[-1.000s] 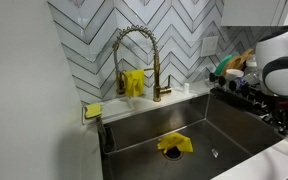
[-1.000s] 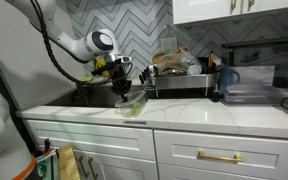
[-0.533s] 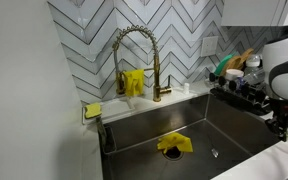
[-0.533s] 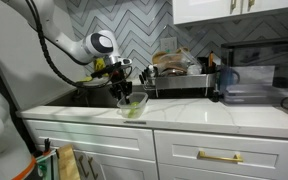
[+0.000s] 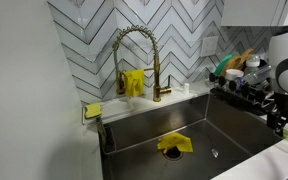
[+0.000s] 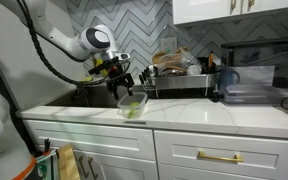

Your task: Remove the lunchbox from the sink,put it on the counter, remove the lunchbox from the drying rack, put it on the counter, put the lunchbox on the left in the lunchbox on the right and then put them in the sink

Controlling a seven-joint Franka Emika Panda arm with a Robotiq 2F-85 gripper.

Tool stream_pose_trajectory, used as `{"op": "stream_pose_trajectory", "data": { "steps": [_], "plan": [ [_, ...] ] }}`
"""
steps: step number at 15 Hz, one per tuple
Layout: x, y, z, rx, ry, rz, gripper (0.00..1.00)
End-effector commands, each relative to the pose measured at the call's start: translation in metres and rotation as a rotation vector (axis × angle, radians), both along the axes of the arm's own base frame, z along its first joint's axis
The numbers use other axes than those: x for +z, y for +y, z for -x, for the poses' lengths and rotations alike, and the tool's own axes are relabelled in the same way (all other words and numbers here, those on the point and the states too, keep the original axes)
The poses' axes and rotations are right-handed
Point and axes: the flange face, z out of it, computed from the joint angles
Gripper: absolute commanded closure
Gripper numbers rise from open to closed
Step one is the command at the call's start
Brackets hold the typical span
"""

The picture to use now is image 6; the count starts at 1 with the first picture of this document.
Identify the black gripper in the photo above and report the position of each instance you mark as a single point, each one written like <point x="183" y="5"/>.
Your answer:
<point x="119" y="75"/>

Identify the green plastic spoon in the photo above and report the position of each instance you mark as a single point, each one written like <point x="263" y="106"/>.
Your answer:
<point x="133" y="107"/>

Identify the clear plastic lunchbox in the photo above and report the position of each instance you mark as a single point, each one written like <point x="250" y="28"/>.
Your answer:
<point x="140" y="105"/>

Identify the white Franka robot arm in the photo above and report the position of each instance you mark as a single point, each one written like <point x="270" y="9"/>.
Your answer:
<point x="64" y="40"/>

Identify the stainless steel sink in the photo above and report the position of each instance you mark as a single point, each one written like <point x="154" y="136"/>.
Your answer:
<point x="94" y="98"/>

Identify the black metal dish rack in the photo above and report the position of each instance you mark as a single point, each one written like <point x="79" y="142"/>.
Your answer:
<point x="184" y="81"/>

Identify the yellow sponge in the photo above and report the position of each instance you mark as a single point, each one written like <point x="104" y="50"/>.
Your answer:
<point x="87" y="79"/>

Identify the wooden bamboo plate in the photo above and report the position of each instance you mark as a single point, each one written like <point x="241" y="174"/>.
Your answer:
<point x="157" y="56"/>

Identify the white lower cabinet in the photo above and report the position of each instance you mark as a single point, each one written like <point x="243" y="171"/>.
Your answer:
<point x="117" y="143"/>

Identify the white cabinet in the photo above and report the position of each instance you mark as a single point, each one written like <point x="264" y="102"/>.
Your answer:
<point x="117" y="143"/>
<point x="210" y="10"/>

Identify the clear baby bottle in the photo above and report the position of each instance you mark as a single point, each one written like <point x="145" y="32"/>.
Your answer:
<point x="194" y="69"/>

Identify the wooden board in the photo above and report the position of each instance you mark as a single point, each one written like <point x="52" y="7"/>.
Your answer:
<point x="67" y="163"/>

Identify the blue pitcher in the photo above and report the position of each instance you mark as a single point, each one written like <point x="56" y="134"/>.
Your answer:
<point x="227" y="80"/>

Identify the white upper cabinet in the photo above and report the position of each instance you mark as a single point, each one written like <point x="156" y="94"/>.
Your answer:
<point x="210" y="10"/>

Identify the black countertop appliance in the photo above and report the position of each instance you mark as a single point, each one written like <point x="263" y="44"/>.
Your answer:
<point x="264" y="56"/>

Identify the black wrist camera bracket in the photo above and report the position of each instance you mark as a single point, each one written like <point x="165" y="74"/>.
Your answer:
<point x="100" y="68"/>

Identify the white wall outlet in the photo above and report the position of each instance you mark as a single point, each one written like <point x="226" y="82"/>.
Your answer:
<point x="169" y="44"/>

